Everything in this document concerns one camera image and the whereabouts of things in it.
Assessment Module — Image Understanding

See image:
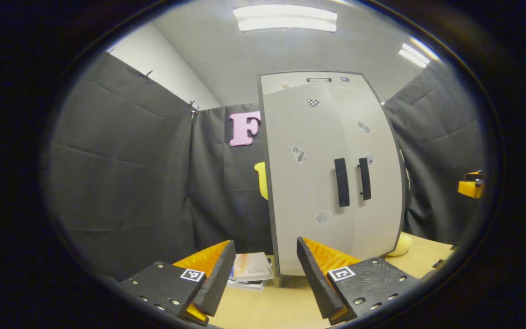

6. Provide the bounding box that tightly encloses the grey white cabinet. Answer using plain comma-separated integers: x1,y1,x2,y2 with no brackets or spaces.
257,71,406,287

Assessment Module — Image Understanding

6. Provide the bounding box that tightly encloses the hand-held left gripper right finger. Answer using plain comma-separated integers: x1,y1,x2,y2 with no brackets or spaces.
296,236,421,326

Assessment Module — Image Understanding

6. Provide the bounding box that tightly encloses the beige cover book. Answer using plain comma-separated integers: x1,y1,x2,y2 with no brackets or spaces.
234,252,275,281

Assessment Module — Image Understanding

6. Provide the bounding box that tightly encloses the yellow plush toy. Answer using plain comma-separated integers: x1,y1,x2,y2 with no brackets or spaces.
386,232,413,257

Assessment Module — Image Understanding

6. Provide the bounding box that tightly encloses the long ceiling light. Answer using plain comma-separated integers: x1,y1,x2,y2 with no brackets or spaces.
398,42,431,69
233,5,338,32

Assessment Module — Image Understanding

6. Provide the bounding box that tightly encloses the black backdrop cloth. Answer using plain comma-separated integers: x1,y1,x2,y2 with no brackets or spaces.
41,51,487,281

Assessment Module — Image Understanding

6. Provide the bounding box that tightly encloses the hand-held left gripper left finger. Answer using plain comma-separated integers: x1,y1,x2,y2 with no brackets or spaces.
119,240,237,323

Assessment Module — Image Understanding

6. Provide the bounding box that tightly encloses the grey cabinet door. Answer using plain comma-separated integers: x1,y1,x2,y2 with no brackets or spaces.
327,85,405,262
259,83,356,277

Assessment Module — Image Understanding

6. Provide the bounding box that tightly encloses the grey cabinet drawer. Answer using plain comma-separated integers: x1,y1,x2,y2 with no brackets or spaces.
260,72,375,95

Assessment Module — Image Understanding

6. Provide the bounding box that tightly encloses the white book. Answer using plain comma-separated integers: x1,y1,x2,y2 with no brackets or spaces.
226,278,266,292

